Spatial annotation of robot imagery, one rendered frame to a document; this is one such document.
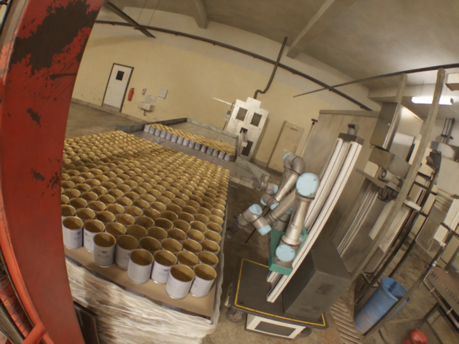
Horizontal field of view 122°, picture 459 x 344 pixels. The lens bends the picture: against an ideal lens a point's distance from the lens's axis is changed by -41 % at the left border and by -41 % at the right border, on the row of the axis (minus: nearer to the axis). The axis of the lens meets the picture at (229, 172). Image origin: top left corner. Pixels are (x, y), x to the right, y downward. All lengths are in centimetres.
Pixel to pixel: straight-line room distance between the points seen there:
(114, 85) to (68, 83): 953
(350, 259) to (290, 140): 572
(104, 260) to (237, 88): 798
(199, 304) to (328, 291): 132
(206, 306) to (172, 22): 936
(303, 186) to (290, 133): 702
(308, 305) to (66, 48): 193
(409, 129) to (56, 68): 262
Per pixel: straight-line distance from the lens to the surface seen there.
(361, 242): 328
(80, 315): 85
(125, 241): 70
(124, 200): 89
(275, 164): 821
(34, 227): 39
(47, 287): 50
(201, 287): 63
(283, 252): 128
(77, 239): 70
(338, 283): 178
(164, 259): 68
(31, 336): 57
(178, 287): 60
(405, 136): 255
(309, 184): 115
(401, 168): 251
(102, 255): 65
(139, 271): 61
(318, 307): 194
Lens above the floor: 162
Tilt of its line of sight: 16 degrees down
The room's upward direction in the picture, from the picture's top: 21 degrees clockwise
